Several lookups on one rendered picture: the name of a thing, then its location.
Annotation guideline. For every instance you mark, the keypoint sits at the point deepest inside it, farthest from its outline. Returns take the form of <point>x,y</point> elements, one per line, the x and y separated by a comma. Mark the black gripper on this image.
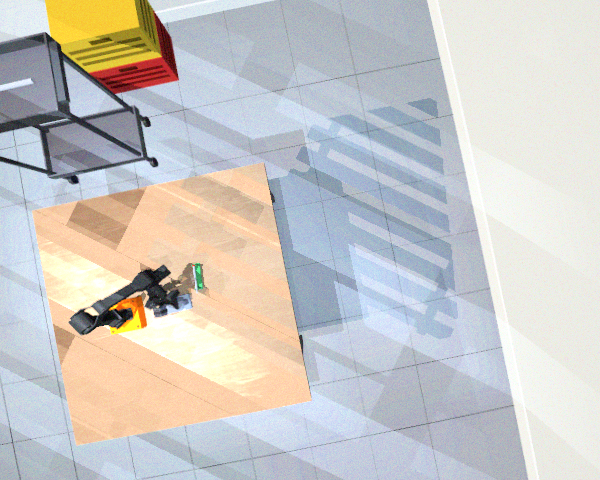
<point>170,299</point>

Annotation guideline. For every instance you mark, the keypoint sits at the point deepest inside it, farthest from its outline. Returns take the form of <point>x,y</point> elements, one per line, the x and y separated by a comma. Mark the green u-shaped bracket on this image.
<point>198,276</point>

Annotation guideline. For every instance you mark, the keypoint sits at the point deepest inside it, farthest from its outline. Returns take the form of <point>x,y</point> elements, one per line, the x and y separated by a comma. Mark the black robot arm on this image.
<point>147,280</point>

